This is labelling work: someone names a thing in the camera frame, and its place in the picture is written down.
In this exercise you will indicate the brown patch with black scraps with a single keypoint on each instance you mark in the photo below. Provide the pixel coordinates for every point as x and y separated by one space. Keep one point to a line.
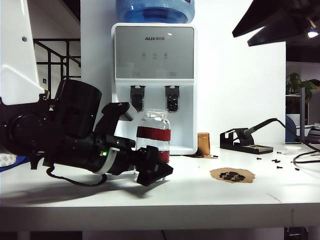
217 175

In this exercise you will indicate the black dispenser tap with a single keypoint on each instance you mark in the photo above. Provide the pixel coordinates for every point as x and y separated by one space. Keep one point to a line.
137 98
172 100

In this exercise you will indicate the white double-sided tape roll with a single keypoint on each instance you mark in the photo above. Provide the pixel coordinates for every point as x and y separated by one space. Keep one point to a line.
6 160

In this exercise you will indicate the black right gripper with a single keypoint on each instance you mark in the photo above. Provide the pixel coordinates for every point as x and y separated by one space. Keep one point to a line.
307 11

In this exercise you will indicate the black soldering iron stand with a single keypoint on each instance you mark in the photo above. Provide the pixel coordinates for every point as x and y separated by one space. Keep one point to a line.
230 143

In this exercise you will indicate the amber cylindrical cup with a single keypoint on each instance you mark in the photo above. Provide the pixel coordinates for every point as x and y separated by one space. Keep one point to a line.
203 143

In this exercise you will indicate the pile of black scraps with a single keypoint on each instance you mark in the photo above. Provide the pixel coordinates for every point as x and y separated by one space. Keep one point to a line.
232 176

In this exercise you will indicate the black stair railing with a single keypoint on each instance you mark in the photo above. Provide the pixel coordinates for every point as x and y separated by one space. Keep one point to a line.
50 62

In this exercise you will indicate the blue chair back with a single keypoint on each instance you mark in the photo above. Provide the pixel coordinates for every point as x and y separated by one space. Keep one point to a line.
290 130

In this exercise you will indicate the black soldering iron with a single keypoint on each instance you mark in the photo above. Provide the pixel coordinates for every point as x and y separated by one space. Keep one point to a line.
252 130

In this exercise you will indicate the glass bottle with red belts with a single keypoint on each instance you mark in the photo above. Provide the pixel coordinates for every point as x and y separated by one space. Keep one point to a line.
153 135

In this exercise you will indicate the white AUX water dispenser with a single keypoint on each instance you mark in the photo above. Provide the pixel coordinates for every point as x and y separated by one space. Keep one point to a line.
155 50

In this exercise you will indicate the grey computer monitor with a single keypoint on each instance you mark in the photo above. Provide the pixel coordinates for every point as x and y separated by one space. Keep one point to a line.
314 107

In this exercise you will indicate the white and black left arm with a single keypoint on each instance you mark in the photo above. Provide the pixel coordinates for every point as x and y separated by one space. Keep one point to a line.
15 50

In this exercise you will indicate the ceiling light panel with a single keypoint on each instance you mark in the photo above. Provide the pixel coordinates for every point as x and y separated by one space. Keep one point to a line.
313 33

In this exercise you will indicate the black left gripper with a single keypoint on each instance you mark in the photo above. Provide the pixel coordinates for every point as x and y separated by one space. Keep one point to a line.
120 162

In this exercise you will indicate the small white round dish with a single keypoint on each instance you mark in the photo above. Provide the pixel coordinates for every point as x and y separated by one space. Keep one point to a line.
293 149

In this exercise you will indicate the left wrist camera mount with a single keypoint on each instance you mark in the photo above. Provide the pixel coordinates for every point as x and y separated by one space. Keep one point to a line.
117 110

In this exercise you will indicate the blue water jug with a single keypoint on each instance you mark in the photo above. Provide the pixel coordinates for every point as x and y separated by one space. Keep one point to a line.
155 12

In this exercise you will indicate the green potted plant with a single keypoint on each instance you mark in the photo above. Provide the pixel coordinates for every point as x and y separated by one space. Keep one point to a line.
293 80

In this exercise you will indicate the grey metal pole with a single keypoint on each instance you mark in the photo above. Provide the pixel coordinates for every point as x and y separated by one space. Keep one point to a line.
302 115

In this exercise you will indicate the blue cloth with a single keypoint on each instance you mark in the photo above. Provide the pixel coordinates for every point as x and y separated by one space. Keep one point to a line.
21 160

